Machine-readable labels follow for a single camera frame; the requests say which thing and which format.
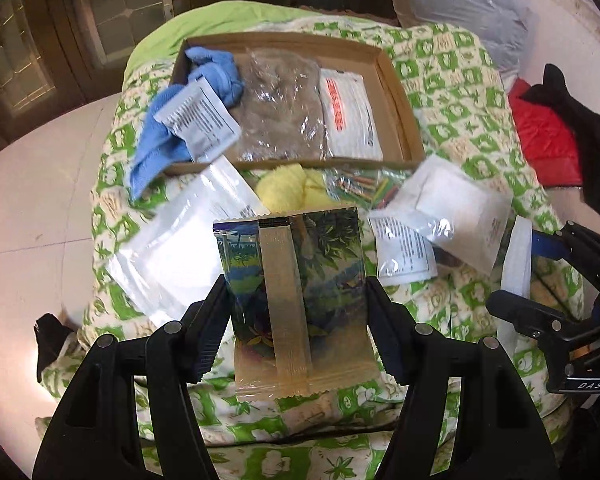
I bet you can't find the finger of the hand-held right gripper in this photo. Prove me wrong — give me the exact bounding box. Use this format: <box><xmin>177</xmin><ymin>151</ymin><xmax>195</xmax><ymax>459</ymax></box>
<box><xmin>486</xmin><ymin>289</ymin><xmax>596</xmax><ymax>346</ymax></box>
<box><xmin>530</xmin><ymin>222</ymin><xmax>600</xmax><ymax>286</ymax></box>

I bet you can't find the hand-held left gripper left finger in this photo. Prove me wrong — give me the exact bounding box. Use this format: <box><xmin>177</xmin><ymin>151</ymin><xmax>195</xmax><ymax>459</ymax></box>
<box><xmin>32</xmin><ymin>275</ymin><xmax>231</xmax><ymax>480</ymax></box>

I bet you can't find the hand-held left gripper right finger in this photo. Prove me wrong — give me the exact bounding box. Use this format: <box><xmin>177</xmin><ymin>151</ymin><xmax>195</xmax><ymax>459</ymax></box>
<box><xmin>362</xmin><ymin>276</ymin><xmax>556</xmax><ymax>480</ymax></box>

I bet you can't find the leaf-print snack packet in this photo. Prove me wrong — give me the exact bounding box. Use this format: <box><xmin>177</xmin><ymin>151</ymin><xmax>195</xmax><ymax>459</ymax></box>
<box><xmin>212</xmin><ymin>207</ymin><xmax>381</xmax><ymax>401</ymax></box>

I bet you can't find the white printed sachet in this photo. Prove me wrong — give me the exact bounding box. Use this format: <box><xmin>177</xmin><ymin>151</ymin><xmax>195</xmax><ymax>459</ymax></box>
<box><xmin>160</xmin><ymin>77</ymin><xmax>242</xmax><ymax>163</ymax></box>
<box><xmin>369</xmin><ymin>209</ymin><xmax>438</xmax><ymax>287</ymax></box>

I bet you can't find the large white gauze packet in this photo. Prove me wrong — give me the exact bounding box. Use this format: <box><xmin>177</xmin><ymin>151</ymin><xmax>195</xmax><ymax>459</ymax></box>
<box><xmin>105</xmin><ymin>157</ymin><xmax>271</xmax><ymax>328</ymax></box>

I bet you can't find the yellow towel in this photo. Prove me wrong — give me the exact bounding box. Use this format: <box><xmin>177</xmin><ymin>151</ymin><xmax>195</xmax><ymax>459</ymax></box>
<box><xmin>255</xmin><ymin>164</ymin><xmax>341</xmax><ymax>211</ymax></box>

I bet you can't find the blue towel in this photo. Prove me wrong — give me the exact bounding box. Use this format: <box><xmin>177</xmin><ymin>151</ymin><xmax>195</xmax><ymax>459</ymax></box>
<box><xmin>129</xmin><ymin>47</ymin><xmax>246</xmax><ymax>201</ymax></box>

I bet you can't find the white packet with red print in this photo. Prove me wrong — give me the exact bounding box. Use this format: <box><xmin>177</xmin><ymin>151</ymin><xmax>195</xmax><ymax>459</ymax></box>
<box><xmin>319</xmin><ymin>67</ymin><xmax>385</xmax><ymax>161</ymax></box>

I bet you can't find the shallow cardboard box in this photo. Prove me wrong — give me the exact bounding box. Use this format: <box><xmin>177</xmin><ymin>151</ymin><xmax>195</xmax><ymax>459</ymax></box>
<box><xmin>164</xmin><ymin>31</ymin><xmax>426</xmax><ymax>177</ymax></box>

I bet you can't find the brown cloth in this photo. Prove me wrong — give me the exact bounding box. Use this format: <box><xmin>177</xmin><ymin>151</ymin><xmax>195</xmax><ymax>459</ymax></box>
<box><xmin>237</xmin><ymin>47</ymin><xmax>328</xmax><ymax>162</ymax></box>

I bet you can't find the black cloth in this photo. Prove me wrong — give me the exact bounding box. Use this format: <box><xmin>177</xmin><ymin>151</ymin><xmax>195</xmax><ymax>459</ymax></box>
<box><xmin>522</xmin><ymin>63</ymin><xmax>600</xmax><ymax>221</ymax></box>

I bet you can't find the red jacket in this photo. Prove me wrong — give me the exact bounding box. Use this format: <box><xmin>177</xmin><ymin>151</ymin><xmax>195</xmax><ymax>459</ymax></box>
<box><xmin>507</xmin><ymin>77</ymin><xmax>588</xmax><ymax>188</ymax></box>

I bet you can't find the dark cloth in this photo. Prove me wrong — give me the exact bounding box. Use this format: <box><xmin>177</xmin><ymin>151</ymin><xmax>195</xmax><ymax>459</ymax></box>
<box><xmin>34</xmin><ymin>312</ymin><xmax>76</xmax><ymax>383</ymax></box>

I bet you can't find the green printed blanket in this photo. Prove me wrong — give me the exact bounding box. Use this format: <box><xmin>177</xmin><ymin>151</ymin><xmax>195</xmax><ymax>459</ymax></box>
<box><xmin>35</xmin><ymin>15</ymin><xmax>586</xmax><ymax>480</ymax></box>

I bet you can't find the plastic bag of bedding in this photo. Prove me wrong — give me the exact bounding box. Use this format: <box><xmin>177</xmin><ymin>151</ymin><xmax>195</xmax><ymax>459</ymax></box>
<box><xmin>382</xmin><ymin>0</ymin><xmax>538</xmax><ymax>73</ymax></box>

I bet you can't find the wooden glass-panel door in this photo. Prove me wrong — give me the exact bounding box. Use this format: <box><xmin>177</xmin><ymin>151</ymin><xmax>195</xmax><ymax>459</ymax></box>
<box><xmin>0</xmin><ymin>0</ymin><xmax>396</xmax><ymax>161</ymax></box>

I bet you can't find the black cable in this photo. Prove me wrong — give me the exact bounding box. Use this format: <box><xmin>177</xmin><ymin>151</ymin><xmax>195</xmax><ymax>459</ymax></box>
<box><xmin>200</xmin><ymin>425</ymin><xmax>406</xmax><ymax>448</ymax></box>

